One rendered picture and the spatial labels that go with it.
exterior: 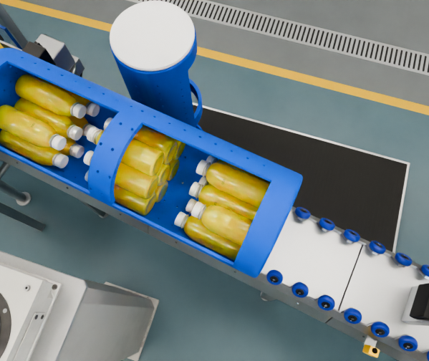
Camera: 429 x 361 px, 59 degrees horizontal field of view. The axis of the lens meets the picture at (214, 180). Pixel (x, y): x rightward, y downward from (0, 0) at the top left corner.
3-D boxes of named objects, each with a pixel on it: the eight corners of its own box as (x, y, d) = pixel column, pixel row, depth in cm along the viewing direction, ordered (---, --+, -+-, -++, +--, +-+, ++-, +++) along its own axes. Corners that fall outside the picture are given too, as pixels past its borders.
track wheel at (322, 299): (337, 304, 99) (338, 299, 101) (321, 296, 100) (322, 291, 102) (329, 314, 102) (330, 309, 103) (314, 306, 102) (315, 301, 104)
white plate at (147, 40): (142, 85, 116) (143, 87, 118) (212, 37, 122) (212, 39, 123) (92, 29, 124) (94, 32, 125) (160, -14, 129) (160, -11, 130)
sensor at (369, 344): (371, 356, 103) (378, 358, 98) (361, 351, 104) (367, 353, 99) (380, 329, 105) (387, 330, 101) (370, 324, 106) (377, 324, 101)
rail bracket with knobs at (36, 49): (44, 85, 133) (30, 68, 123) (27, 78, 134) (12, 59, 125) (60, 64, 136) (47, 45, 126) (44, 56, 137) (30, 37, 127)
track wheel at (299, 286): (310, 291, 100) (311, 286, 102) (294, 284, 101) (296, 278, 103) (304, 301, 103) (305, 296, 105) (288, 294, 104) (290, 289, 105)
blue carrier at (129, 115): (253, 280, 106) (260, 278, 79) (2, 154, 120) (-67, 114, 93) (293, 191, 112) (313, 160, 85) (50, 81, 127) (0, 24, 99)
